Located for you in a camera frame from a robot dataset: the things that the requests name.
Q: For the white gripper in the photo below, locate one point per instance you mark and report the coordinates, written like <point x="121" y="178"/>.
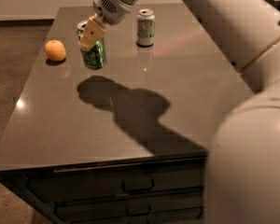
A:
<point x="109" y="9"/>

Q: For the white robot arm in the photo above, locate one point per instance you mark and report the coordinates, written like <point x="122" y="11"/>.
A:
<point x="242" y="177"/>

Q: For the drawer handle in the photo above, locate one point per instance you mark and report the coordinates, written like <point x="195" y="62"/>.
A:
<point x="138" y="184"/>
<point x="138" y="210"/>

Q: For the dark drawer cabinet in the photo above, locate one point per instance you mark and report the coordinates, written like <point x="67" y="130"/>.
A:
<point x="77" y="194"/>

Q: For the white soda can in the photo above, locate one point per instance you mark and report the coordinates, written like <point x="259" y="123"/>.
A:
<point x="145" y="27"/>

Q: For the orange fruit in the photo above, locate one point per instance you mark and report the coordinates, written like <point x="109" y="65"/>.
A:
<point x="55" y="50"/>

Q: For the upper drawer handle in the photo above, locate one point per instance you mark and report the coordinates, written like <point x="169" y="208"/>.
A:
<point x="138" y="184"/>

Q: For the green soda can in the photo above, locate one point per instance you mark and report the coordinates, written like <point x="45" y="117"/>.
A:
<point x="94" y="58"/>

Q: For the lower drawer handle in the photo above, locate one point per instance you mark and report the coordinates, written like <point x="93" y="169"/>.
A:
<point x="138" y="210"/>

